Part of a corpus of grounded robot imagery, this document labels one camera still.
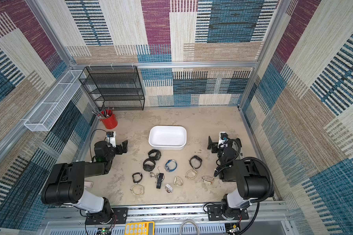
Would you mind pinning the silver chain pocket watch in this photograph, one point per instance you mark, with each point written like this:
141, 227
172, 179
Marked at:
157, 175

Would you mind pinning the white strap rose-gold watch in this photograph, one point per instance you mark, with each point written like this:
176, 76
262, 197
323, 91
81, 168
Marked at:
208, 179

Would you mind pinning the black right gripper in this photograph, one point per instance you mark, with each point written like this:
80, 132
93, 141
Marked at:
214, 143

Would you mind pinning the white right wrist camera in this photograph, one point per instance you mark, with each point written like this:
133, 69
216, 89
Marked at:
223, 139

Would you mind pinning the beige strap slim watch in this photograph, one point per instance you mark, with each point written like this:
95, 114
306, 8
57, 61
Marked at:
191, 174

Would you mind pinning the beige strap triangular watch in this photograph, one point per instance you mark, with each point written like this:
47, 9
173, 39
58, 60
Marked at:
178, 181

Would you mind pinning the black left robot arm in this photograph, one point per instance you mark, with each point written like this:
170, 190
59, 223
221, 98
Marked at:
65, 184

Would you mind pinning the black round digital watch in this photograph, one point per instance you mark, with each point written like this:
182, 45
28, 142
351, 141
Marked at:
149, 165

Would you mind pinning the black wire mesh shelf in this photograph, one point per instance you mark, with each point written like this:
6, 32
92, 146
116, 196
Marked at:
117, 88

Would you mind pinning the yellow button control pad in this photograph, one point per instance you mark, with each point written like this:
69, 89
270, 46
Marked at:
140, 228

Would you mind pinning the white wire mesh basket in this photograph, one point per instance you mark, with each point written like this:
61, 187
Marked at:
44, 117

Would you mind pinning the small silver face watch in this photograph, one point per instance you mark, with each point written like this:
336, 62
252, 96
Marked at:
168, 188

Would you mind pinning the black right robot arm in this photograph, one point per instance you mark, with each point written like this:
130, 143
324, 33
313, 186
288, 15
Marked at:
254, 182

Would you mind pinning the white plastic storage box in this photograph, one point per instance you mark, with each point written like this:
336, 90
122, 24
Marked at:
168, 137

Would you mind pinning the pens in red cup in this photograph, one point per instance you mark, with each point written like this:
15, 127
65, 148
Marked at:
103, 112

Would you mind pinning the black chunky digital watch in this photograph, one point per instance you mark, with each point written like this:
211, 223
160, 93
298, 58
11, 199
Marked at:
154, 154

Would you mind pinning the black rugged sports watch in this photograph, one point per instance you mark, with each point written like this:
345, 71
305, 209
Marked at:
195, 162

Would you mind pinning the red metal pen cup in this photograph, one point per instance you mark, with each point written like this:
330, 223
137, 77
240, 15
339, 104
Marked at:
110, 122

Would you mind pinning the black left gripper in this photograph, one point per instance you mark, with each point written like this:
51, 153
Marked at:
124, 148

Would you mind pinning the black leather strap watch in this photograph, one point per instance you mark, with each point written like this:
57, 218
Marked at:
160, 179

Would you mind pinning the translucent blue plastic watch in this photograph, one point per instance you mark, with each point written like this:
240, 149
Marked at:
171, 165

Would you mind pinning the small black strap watch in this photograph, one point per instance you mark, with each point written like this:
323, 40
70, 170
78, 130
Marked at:
137, 177

